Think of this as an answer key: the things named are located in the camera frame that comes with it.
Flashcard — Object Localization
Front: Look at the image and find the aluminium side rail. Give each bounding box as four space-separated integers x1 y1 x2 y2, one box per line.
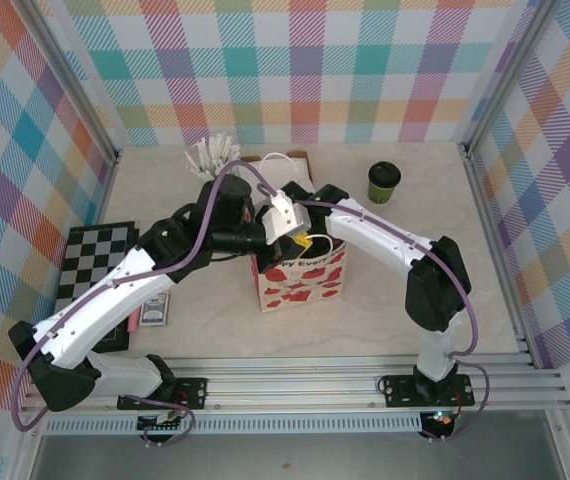
458 142 539 369

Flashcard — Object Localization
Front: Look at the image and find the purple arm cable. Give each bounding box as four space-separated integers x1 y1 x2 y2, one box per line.
10 158 286 432
299 197 491 444

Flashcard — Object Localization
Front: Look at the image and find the blue playing card deck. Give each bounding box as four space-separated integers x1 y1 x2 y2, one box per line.
138 289 172 329

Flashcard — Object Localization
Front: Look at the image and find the cup of white sticks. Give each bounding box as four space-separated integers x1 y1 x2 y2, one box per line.
192 139 212 172

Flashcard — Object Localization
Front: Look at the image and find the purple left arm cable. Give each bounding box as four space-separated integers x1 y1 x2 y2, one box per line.
10 158 286 432

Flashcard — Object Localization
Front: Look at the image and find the black silver chessboard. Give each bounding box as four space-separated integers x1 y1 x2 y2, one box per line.
54 221 139 354

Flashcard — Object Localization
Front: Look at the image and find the slotted grey cable duct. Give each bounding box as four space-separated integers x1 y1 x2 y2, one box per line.
43 417 424 436

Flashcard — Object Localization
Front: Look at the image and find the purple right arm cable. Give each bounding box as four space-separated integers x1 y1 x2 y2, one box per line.
299 197 491 444

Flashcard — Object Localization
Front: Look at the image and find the white red poppy gift bag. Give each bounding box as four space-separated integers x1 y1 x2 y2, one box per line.
250 151 350 315

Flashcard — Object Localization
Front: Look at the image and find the controller circuit board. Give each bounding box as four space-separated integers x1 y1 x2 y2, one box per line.
422 409 459 432
137 412 186 434

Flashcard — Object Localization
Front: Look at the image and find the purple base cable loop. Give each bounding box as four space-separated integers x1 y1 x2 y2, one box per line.
119 392 199 449

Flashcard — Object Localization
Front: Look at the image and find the right controller circuit board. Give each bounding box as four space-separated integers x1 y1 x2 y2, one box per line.
422 409 459 432

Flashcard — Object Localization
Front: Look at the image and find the black plastic cup lid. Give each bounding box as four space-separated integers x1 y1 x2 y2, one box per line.
367 160 403 187

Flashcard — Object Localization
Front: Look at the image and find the cardboard box white inside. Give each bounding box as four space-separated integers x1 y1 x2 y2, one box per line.
239 149 315 201

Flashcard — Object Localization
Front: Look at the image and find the green paper coffee cup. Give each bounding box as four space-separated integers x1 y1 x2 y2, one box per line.
366 160 403 207

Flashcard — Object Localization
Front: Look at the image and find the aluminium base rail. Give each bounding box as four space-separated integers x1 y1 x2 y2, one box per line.
19 353 570 417

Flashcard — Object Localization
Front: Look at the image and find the aluminium frame post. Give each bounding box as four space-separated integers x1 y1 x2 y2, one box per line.
464 0 554 151
24 0 119 164

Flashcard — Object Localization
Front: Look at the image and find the left controller circuit board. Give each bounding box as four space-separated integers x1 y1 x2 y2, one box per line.
137 412 186 434

